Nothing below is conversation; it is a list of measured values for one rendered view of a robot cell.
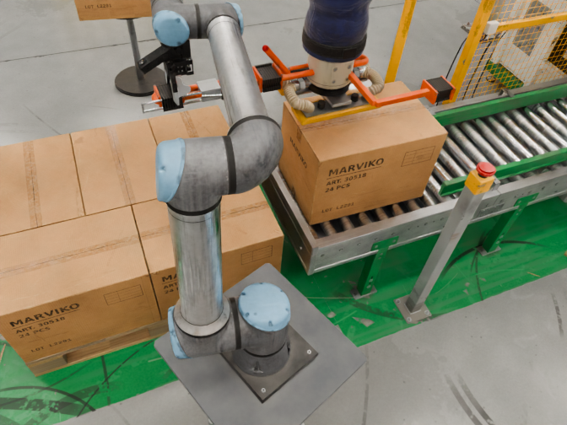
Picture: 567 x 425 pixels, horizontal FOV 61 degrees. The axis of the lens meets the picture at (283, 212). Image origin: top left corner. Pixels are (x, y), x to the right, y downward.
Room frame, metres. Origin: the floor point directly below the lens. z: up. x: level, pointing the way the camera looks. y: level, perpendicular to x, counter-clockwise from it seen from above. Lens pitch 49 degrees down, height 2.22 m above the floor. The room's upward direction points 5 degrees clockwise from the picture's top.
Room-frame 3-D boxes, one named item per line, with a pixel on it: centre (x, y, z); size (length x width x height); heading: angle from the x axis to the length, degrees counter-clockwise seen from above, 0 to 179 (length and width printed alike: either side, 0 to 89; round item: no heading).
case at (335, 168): (1.68, -0.31, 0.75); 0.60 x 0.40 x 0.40; 115
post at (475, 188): (1.33, -0.73, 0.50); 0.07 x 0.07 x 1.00; 26
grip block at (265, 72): (1.46, 0.10, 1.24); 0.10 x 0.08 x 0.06; 27
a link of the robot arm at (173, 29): (1.21, 0.34, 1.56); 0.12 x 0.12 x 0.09; 17
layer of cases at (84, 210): (1.50, 0.74, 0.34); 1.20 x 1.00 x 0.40; 116
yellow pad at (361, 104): (1.49, -0.16, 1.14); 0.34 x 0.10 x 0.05; 117
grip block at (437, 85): (1.48, -0.51, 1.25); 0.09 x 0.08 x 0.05; 27
